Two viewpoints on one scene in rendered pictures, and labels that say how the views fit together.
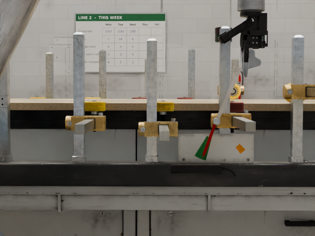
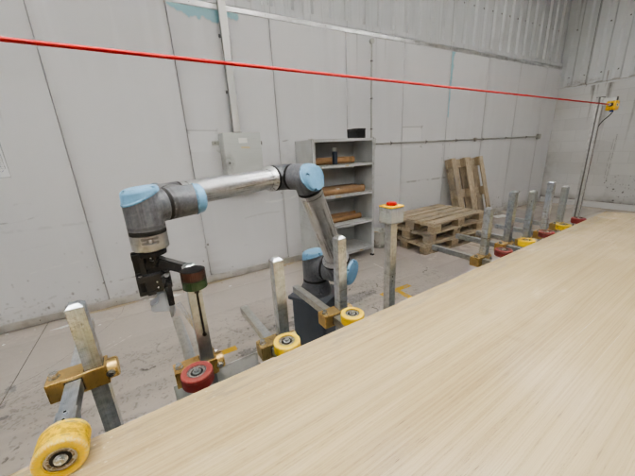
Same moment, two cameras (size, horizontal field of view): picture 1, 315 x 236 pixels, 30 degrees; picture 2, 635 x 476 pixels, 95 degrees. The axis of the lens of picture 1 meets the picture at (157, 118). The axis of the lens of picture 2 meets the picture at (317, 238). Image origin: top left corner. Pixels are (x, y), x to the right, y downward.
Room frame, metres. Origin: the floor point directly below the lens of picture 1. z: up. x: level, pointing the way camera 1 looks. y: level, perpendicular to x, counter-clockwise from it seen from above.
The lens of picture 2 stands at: (2.83, -0.32, 1.45)
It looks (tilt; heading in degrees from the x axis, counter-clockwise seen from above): 17 degrees down; 148
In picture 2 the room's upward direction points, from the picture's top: 3 degrees counter-clockwise
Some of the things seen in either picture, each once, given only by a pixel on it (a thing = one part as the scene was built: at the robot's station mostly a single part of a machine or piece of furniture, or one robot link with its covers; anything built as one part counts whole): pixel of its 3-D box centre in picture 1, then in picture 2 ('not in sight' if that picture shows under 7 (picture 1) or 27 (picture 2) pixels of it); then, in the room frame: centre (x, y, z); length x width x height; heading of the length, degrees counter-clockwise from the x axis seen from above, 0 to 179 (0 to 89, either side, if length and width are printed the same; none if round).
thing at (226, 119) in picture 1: (230, 120); (199, 367); (2.03, -0.25, 0.85); 0.13 x 0.06 x 0.05; 90
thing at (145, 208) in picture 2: not in sight; (144, 210); (1.95, -0.30, 1.31); 0.10 x 0.09 x 0.12; 112
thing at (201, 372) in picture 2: (232, 116); (199, 387); (2.12, -0.27, 0.85); 0.08 x 0.08 x 0.11
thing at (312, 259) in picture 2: not in sight; (316, 263); (1.43, 0.53, 0.79); 0.17 x 0.15 x 0.18; 22
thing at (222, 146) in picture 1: (215, 148); (220, 380); (2.00, -0.20, 0.75); 0.26 x 0.01 x 0.10; 90
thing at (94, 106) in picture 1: (94, 115); (352, 326); (2.14, 0.23, 0.85); 0.08 x 0.08 x 0.11
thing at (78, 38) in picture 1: (79, 102); (340, 296); (2.02, 0.27, 0.91); 0.03 x 0.03 x 0.48; 0
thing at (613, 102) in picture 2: not in sight; (592, 169); (2.06, 2.58, 1.20); 0.15 x 0.12 x 1.00; 90
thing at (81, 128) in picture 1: (88, 125); (321, 308); (1.95, 0.23, 0.83); 0.43 x 0.03 x 0.04; 0
